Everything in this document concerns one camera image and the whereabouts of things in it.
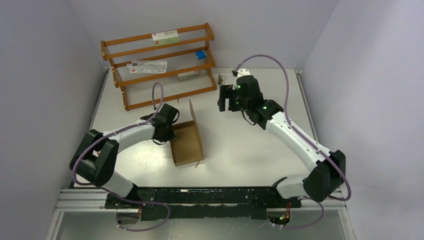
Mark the brown cardboard box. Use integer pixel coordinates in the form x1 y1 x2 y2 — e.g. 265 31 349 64
170 99 205 167

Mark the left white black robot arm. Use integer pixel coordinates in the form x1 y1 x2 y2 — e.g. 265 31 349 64
69 103 180 208

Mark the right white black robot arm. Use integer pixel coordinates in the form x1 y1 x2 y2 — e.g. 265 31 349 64
217 75 346 207

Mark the grey white small box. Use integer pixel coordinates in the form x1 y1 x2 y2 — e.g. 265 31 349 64
177 70 199 81

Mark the blue small box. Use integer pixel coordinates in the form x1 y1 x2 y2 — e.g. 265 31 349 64
195 49 208 60

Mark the green white box top shelf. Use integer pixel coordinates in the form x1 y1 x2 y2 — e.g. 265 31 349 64
151 30 180 47

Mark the small grey white clip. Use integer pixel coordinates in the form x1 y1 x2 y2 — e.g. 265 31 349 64
217 74 227 86

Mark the orange wooden shelf rack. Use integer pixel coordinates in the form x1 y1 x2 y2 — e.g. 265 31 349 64
100 22 218 111

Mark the white flat blister package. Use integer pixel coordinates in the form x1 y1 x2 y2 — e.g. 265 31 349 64
126 60 168 74

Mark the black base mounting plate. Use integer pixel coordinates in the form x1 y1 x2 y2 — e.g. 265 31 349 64
104 186 301 221

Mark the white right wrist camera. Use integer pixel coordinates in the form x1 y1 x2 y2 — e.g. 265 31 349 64
231 68 251 79

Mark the aluminium rail frame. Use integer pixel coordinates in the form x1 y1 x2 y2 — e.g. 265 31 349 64
44 67 357 240

